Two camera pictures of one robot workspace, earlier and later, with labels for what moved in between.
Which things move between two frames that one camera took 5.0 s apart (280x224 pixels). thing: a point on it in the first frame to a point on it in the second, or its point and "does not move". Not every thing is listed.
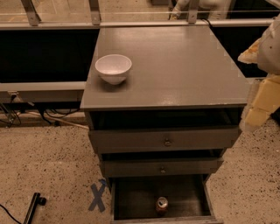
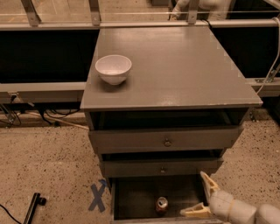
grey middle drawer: [156, 166] does not move
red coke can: [162, 206] does not move
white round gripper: [269, 53] to [220, 202]
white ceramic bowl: [114, 68] does not move
